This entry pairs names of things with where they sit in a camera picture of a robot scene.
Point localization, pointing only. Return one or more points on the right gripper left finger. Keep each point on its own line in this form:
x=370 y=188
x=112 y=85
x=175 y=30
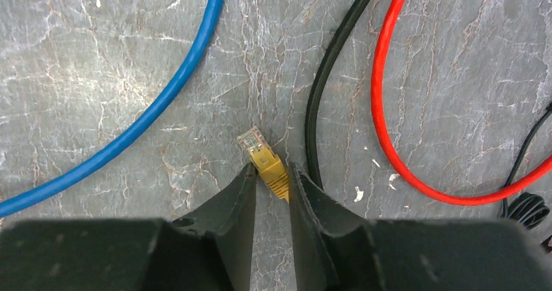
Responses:
x=225 y=225

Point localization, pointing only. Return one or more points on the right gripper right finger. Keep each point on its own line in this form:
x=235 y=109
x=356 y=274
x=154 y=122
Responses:
x=330 y=243

